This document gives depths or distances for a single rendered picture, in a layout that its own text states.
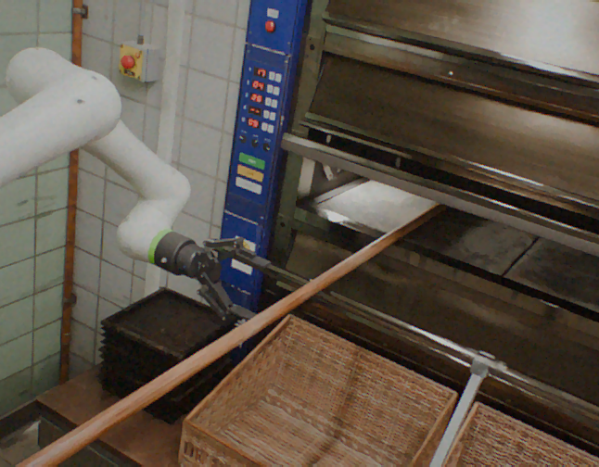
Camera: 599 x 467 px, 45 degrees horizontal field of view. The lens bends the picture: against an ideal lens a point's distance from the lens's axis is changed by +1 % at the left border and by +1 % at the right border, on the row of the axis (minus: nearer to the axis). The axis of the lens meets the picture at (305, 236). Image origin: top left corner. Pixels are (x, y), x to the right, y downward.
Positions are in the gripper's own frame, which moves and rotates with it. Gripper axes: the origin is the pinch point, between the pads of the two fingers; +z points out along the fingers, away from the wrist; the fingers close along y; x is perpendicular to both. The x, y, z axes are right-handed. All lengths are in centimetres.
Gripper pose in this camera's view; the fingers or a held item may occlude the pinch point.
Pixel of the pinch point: (258, 291)
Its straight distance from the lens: 156.6
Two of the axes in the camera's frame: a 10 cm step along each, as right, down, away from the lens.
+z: 8.4, 3.4, -4.2
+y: -1.7, 9.0, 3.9
